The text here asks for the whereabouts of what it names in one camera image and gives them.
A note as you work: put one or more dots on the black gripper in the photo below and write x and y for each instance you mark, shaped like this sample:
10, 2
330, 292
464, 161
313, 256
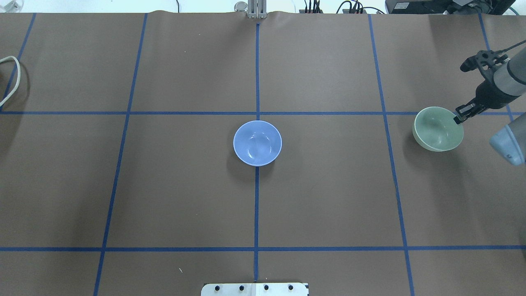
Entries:
489, 94

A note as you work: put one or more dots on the green bowl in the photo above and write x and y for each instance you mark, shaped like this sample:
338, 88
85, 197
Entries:
434, 129

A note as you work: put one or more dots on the blue bowl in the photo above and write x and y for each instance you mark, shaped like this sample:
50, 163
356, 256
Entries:
257, 143

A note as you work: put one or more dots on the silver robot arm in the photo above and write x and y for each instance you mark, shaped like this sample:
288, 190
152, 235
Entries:
504, 81

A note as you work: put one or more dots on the black power strip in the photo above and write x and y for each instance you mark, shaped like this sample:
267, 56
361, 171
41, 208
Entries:
311, 7

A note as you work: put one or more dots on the wrist black camera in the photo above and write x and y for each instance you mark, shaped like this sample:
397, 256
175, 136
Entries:
487, 62

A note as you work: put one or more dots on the aluminium frame post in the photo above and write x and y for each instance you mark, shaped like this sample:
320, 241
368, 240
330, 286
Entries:
257, 9

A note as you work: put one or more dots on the white camera pedestal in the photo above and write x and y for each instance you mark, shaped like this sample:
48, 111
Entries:
256, 289

